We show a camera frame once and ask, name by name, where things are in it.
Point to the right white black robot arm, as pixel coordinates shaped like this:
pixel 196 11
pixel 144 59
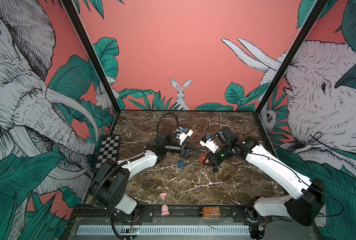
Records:
pixel 305 197

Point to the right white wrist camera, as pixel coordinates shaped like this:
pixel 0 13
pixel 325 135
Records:
pixel 206 141

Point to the black white checkerboard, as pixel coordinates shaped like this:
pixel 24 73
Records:
pixel 108 149

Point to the red padlock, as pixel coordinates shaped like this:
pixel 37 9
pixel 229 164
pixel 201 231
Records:
pixel 204 160

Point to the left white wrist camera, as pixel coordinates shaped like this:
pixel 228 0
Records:
pixel 183 133

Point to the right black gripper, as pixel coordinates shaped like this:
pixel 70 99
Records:
pixel 213 160

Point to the white perforated rail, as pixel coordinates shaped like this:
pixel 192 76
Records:
pixel 156 230

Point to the pink hourglass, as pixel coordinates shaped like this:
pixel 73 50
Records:
pixel 164 208

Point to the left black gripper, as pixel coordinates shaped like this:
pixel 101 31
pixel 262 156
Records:
pixel 185 154

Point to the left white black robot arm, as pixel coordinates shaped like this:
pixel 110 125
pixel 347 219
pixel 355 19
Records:
pixel 109 183

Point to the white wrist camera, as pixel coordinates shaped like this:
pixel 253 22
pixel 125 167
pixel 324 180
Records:
pixel 183 133
pixel 206 141

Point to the orange rectangular box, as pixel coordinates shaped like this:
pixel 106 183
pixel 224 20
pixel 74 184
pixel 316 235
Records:
pixel 210 212

